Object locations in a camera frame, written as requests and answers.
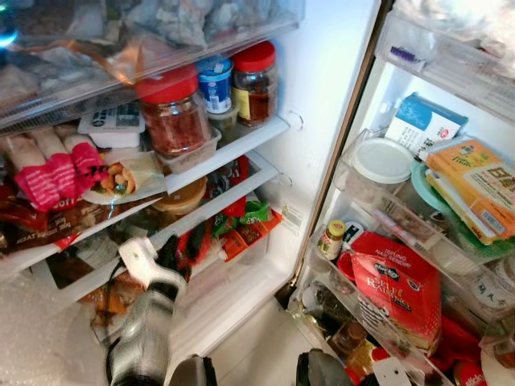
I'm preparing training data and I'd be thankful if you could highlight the white fridge shelf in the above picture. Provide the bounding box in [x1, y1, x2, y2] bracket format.
[0, 151, 281, 281]
[113, 114, 292, 195]

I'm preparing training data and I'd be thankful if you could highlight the clear crisper drawer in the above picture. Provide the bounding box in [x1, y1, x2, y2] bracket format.
[31, 229, 297, 359]

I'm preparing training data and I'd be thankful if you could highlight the brown-lid round container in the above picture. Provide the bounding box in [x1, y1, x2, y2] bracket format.
[151, 178, 208, 216]

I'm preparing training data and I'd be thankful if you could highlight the orange packet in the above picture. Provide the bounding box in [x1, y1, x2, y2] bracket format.
[220, 210, 284, 261]

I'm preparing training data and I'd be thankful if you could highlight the green packet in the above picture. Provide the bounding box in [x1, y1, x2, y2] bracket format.
[212, 200, 271, 239]

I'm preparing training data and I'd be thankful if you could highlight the red snack package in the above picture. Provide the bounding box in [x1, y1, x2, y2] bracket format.
[205, 156, 251, 202]

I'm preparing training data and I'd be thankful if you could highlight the clear plastic food container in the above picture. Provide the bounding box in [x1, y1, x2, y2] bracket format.
[156, 127, 223, 175]

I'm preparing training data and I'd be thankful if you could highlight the filled tortilla wrap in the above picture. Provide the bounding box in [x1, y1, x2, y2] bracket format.
[98, 153, 165, 196]

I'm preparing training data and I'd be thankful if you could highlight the white plate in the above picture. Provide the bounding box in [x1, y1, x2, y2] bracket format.
[80, 179, 154, 207]

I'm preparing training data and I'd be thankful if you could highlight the dark grey left robot leg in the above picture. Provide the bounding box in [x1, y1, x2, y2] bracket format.
[167, 355, 218, 386]

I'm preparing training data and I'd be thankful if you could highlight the dark grey robot leg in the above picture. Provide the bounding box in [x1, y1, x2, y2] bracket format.
[295, 349, 353, 386]
[167, 355, 218, 386]

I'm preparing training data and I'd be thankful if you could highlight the large red-lid chili jar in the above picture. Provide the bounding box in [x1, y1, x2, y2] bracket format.
[135, 68, 212, 158]

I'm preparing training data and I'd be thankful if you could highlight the brown printed food package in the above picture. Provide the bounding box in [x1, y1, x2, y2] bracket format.
[0, 199, 123, 257]

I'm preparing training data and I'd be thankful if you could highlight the pink wrapped sausage roll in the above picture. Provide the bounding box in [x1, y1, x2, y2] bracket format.
[53, 125, 110, 195]
[4, 133, 79, 212]

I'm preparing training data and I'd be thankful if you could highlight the small yellow-cap bottle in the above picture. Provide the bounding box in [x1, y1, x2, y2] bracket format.
[317, 219, 348, 261]

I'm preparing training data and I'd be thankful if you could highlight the white tray black label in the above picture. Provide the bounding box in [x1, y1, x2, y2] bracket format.
[77, 102, 146, 150]

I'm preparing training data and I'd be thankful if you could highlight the blue-lid white cup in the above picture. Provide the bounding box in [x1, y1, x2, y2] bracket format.
[196, 55, 235, 115]

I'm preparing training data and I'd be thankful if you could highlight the white round tub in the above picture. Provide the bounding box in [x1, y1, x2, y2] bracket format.
[473, 272, 515, 313]

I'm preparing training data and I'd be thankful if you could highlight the dark grey right robot leg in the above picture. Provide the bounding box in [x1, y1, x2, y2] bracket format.
[295, 349, 353, 386]

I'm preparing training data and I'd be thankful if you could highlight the red-lid dark sauce jar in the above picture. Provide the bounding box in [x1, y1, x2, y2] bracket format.
[231, 40, 279, 127]

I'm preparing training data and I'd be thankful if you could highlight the brown glass bottle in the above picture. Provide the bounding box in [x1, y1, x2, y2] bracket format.
[332, 321, 373, 360]

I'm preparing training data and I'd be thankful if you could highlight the clear freezer drawer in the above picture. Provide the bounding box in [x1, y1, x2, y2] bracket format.
[0, 0, 305, 131]

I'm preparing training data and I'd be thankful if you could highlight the orange tofu package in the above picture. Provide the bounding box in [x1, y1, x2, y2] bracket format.
[424, 138, 515, 244]

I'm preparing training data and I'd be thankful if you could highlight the red raisin bag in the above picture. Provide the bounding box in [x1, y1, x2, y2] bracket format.
[337, 231, 444, 355]

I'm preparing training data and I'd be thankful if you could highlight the white-lid clear container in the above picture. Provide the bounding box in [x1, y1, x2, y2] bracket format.
[351, 136, 416, 203]

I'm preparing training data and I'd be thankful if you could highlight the white refrigerator body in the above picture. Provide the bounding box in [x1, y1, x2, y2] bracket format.
[0, 0, 383, 379]

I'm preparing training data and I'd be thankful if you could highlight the white refrigerator door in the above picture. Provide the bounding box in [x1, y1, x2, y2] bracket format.
[286, 0, 515, 386]

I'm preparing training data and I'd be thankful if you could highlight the green plate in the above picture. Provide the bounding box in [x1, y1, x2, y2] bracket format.
[410, 160, 515, 260]

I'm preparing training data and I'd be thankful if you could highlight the blue and white carton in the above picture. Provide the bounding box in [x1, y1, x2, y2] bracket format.
[384, 92, 470, 162]

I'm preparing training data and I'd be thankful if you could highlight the clear door shelf purple label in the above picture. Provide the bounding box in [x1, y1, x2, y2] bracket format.
[373, 8, 515, 123]

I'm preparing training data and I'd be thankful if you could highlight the clear plastic bag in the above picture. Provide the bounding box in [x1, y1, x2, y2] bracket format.
[393, 0, 515, 61]

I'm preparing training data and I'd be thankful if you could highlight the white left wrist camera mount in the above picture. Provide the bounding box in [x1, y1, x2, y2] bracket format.
[118, 236, 186, 292]

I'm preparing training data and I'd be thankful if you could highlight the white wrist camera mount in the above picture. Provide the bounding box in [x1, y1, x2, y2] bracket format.
[118, 236, 186, 292]
[372, 356, 413, 386]

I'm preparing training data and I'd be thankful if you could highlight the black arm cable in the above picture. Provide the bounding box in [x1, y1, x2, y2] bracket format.
[105, 261, 128, 363]

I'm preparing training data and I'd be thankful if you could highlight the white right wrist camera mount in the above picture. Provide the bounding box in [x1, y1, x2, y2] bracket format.
[372, 356, 413, 386]

